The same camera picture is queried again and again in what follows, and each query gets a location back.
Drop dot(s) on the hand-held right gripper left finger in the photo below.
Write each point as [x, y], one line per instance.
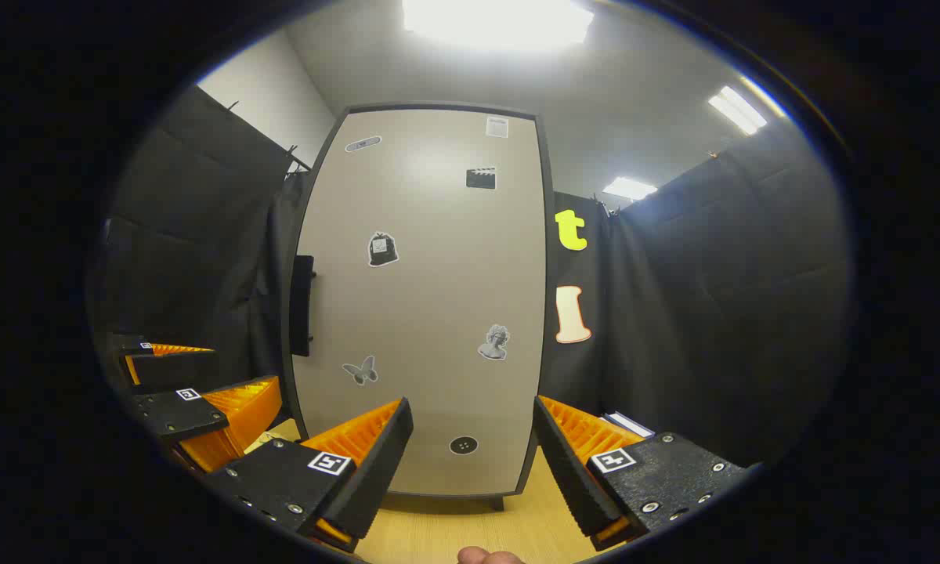
[380, 470]

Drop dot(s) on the beige cabinet door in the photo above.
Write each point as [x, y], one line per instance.
[439, 313]

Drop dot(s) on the ceiling light panel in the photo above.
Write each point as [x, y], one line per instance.
[497, 23]
[630, 188]
[738, 110]

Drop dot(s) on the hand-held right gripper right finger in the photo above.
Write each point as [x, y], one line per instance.
[568, 478]

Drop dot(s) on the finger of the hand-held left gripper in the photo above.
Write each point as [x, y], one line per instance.
[172, 415]
[176, 370]

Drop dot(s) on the dark grey cabinet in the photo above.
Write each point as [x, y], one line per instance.
[551, 313]

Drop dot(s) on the black backdrop cloth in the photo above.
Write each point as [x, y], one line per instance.
[713, 313]

